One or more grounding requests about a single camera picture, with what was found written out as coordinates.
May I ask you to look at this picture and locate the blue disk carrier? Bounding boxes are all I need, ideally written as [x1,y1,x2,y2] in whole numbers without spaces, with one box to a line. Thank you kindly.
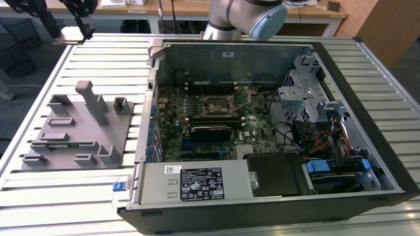
[303,159,330,177]

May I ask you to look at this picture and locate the black mesh wastebasket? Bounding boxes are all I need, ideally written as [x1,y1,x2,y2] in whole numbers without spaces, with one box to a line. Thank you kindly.
[0,18,42,50]
[5,48,35,78]

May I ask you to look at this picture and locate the blue case latch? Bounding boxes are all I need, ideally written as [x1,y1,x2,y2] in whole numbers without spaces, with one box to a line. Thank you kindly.
[111,180,127,193]

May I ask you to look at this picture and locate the black graphics card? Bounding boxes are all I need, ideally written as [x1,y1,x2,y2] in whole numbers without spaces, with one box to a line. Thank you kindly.
[187,125,231,144]

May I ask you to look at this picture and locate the silver chipset heatsink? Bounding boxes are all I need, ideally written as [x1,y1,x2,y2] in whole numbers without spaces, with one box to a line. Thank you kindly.
[234,144,255,156]

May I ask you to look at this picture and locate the blue plastic clip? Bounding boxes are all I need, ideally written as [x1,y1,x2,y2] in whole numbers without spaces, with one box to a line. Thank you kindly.
[359,158,373,174]

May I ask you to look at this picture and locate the green motherboard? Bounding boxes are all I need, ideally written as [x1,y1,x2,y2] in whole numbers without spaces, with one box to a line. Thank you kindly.
[150,82,298,164]

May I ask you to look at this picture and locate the black PC case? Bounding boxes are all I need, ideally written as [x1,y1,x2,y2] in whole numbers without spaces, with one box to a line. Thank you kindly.
[110,36,420,236]

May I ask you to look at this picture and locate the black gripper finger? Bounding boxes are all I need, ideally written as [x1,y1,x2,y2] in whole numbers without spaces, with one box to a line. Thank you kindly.
[59,0,95,40]
[5,0,62,39]

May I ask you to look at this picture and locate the wooden desk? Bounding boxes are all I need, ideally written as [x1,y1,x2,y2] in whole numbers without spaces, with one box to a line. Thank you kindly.
[0,0,350,34]

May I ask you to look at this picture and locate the metal drive cage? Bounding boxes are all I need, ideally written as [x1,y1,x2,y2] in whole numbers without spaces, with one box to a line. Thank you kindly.
[275,54,333,124]

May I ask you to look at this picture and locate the black expansion slot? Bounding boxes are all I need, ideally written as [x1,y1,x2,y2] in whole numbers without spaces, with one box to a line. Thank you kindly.
[181,152,219,159]

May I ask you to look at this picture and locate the white stand foot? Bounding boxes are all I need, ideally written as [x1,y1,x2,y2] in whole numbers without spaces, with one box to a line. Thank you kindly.
[0,81,14,100]

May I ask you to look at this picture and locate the grey parts rack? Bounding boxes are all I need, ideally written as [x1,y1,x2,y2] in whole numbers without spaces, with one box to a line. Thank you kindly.
[19,80,135,171]

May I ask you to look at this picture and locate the metal socket cover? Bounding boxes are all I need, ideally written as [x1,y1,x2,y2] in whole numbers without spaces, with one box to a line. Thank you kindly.
[227,86,255,111]

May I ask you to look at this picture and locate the wooden cabinet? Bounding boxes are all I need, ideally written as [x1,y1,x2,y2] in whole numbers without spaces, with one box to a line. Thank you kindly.
[334,0,420,69]

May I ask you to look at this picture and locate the green RAM stick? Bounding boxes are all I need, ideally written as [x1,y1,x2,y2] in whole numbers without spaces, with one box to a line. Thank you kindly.
[45,141,94,149]

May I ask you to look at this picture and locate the silver power supply unit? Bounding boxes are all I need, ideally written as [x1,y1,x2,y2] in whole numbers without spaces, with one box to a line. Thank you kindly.
[125,159,259,207]

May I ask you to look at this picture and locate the orange yellow wire bundle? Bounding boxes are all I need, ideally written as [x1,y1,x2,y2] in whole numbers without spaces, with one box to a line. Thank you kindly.
[302,131,349,158]

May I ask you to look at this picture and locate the CPU socket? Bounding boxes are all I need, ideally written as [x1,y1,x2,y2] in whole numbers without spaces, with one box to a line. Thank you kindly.
[202,96,237,118]

